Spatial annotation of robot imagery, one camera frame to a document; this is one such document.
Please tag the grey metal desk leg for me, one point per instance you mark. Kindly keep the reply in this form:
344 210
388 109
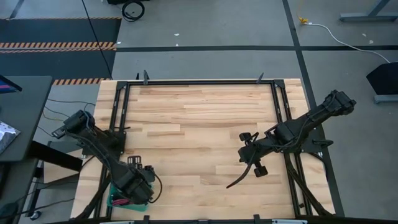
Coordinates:
367 15

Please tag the grey metal foot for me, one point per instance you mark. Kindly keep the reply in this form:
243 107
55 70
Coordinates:
385 99

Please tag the caster wheel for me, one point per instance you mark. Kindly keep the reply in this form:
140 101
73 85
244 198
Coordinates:
36 215

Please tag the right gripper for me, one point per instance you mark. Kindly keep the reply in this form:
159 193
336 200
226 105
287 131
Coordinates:
253 149

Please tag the grey patterned pouch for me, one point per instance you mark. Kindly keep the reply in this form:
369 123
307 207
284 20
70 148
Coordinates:
6 137

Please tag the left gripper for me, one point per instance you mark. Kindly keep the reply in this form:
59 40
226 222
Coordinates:
136 186

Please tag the black metal table frame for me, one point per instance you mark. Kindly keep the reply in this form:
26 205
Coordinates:
202 82

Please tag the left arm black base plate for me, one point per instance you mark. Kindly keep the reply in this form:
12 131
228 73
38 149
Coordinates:
119 143

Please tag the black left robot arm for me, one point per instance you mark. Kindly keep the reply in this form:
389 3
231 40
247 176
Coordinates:
93 140

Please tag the green plastic bin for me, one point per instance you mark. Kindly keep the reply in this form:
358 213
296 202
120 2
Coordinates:
111 194

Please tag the black desk leg beam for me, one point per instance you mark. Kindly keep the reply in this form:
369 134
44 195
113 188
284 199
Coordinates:
56 155

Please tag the black desk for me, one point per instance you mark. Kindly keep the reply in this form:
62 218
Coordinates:
28 109

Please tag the dark screen device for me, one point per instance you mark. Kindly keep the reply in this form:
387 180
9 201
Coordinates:
7 85

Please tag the black mat with hazard stripes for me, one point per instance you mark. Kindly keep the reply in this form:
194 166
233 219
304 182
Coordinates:
62 31

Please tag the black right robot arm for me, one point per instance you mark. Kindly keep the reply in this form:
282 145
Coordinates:
311 119

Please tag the black box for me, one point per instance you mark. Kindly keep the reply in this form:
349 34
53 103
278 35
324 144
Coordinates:
384 79

